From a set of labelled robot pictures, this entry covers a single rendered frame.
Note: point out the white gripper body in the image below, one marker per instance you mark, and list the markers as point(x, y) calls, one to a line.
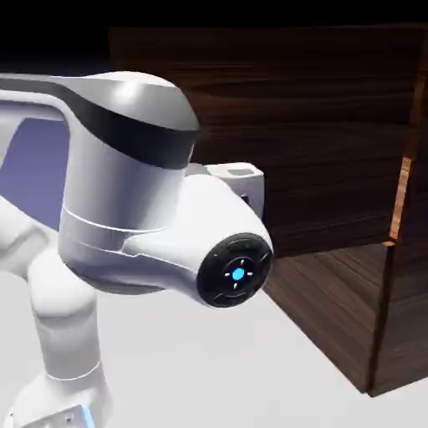
point(245, 185)

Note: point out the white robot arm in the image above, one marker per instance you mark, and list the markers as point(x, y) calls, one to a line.
point(117, 187)

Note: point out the dark wood cabinet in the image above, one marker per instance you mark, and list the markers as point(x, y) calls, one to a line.
point(301, 150)

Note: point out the dark wood cabinet door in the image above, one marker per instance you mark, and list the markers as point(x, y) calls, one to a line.
point(418, 167)
point(404, 317)

